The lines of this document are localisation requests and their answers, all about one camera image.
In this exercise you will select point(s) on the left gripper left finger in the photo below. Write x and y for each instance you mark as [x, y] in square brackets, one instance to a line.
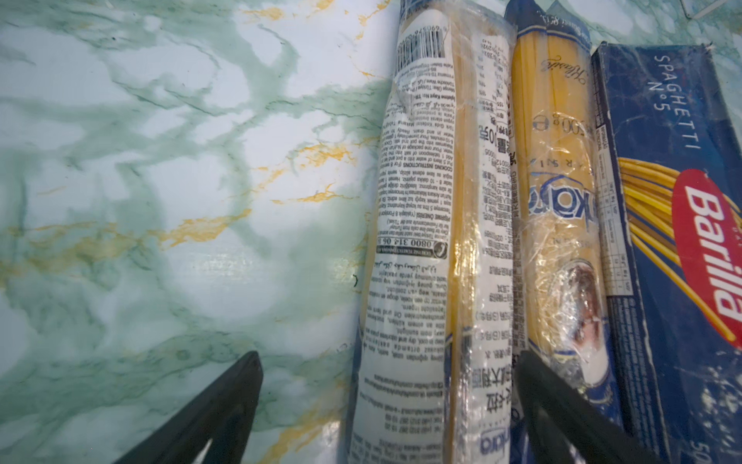
[216, 424]

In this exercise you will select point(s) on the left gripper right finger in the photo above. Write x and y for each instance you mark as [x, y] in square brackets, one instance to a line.
[559, 420]

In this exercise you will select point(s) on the blue clear spaghetti bag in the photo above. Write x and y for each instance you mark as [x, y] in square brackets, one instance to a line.
[566, 320]

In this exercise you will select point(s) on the white label spaghetti bag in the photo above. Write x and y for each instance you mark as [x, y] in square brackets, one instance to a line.
[432, 379]

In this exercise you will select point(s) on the blue Barilla spaghetti box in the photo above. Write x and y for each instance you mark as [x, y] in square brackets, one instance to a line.
[669, 171]

